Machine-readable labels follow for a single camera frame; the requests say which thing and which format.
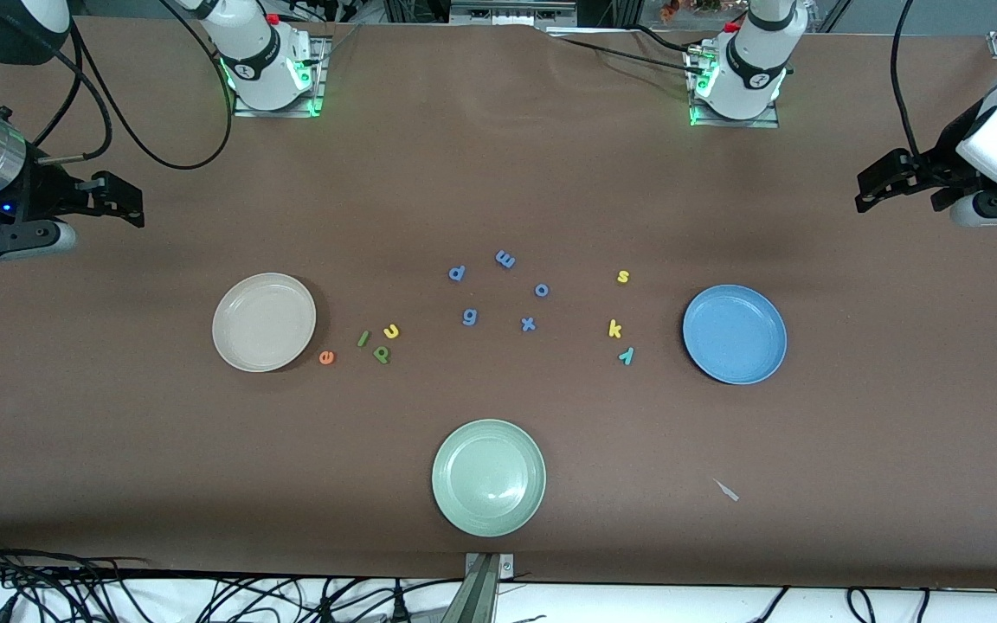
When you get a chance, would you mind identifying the beige brown plate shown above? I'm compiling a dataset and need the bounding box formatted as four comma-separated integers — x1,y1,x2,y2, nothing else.
212,273,318,373

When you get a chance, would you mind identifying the blue plate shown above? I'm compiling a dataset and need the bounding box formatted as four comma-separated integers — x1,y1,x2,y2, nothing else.
682,285,788,385

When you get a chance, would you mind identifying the brown table cover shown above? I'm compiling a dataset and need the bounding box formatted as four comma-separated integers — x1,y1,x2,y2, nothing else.
0,16,997,589

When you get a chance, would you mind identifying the grey metal box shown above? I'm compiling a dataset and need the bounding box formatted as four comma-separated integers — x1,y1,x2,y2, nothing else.
449,2,579,27

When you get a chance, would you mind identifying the pale green plate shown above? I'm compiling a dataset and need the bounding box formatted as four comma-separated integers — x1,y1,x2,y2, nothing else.
431,419,547,537

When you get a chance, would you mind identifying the black right arm long cable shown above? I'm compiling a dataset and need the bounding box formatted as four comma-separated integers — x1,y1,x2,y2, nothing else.
73,0,233,170

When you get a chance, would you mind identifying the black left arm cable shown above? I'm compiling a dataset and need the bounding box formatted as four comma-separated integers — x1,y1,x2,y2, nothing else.
891,0,925,159

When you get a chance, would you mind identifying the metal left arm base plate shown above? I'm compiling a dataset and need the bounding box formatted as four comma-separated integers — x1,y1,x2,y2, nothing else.
687,43,781,129

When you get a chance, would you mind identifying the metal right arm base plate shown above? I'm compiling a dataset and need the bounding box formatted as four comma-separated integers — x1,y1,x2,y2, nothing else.
233,39,326,118

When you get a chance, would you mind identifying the black cable on table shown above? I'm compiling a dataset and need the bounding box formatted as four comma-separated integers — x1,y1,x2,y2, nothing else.
548,36,703,75
627,24,703,55

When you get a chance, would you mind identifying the metal bracket at table edge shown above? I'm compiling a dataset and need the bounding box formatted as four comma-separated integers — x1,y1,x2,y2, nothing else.
442,552,515,623

